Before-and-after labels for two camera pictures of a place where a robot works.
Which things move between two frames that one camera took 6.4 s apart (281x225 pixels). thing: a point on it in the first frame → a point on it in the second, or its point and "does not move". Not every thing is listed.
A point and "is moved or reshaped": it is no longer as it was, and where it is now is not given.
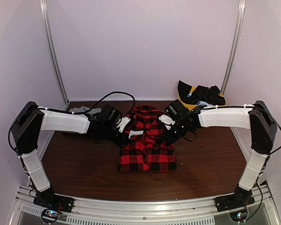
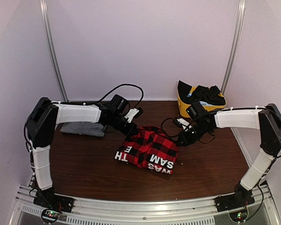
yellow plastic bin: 193,107 is moved or reshaped
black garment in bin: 198,94 does not move
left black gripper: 120,141 → 128,131
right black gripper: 171,138 → 187,141
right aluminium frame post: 238,26 does not move
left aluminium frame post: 44,10 does not move
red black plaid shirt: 151,152 is moved or reshaped
